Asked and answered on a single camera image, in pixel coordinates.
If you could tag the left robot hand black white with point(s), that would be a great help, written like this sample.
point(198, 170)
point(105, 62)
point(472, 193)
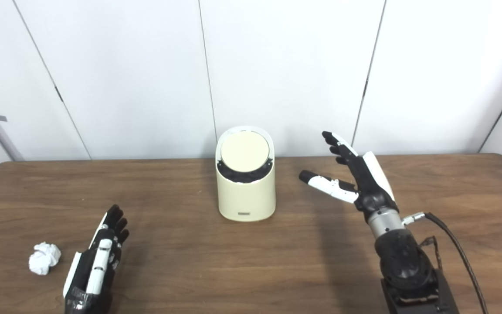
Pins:
point(86, 279)

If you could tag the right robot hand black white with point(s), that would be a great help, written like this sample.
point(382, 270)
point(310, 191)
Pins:
point(366, 187)

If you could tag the white paper ball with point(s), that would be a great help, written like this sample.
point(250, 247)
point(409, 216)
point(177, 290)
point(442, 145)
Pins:
point(44, 259)

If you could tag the cream-colored bin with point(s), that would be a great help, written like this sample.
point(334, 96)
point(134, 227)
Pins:
point(246, 200)

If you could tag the cream round bin lid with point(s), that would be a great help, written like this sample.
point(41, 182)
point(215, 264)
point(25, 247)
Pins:
point(245, 150)

